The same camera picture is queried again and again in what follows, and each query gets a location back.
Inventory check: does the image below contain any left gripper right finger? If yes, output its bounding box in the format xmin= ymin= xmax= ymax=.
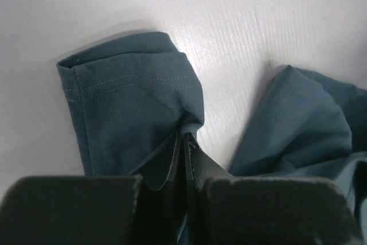
xmin=183 ymin=134 xmax=358 ymax=244

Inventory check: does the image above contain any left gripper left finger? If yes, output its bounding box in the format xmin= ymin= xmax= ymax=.
xmin=1 ymin=133 xmax=182 ymax=244

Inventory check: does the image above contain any teal blue t-shirt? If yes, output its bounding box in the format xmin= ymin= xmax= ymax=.
xmin=57 ymin=32 xmax=366 ymax=244

